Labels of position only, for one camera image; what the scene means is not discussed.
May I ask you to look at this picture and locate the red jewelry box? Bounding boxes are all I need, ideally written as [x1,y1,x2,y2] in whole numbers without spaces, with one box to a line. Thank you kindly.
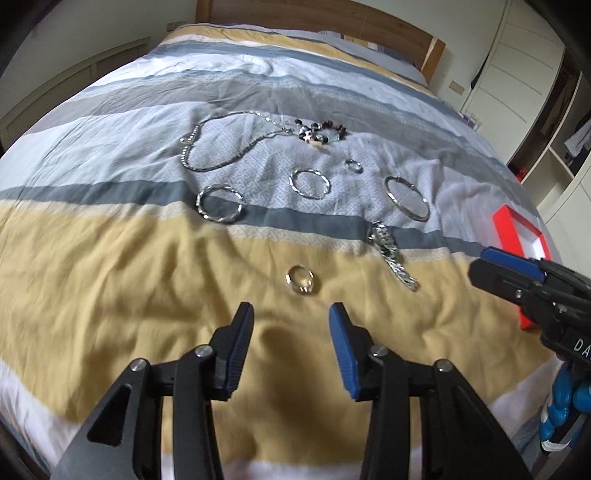
[491,204,554,331]

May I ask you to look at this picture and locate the silver chain bracelet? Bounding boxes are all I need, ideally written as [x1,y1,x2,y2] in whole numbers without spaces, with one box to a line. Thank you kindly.
[368,220,421,292]

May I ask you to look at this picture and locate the plain silver bangle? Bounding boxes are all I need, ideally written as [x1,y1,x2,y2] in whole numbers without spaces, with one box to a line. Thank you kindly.
[384,175,431,223]

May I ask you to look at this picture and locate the amber glass bangle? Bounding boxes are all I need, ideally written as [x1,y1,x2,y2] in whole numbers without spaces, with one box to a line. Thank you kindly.
[284,265,315,295]

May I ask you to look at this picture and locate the thin twisted silver bangle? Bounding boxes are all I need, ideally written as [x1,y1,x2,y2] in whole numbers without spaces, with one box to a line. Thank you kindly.
[290,169,332,201]

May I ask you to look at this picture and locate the blue gloved right hand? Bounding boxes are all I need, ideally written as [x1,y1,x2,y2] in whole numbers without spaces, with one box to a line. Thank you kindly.
[539,355,590,455]

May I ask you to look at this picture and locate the white wardrobe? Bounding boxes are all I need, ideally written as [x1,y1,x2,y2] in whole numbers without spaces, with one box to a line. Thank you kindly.
[462,1,565,163]

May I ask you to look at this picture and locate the striped duvet cover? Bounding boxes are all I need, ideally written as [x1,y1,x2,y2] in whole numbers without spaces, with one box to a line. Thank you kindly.
[1,26,559,479]

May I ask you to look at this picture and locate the grey pillow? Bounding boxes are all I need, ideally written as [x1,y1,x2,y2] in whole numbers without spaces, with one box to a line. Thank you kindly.
[317,29,429,86]

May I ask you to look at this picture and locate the wooden headboard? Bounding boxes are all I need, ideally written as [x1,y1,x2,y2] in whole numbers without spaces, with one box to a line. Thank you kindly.
[195,0,446,81]

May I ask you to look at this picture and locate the radiator cover panel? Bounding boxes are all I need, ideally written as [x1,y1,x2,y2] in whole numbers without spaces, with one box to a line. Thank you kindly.
[1,37,150,151]

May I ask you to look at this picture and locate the brown bead bracelet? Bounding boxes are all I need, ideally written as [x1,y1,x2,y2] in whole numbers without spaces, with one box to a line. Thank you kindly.
[292,117,349,149]

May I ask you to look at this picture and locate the silver bead necklace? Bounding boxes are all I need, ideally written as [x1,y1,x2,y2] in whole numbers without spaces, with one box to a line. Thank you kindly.
[178,109,297,174]

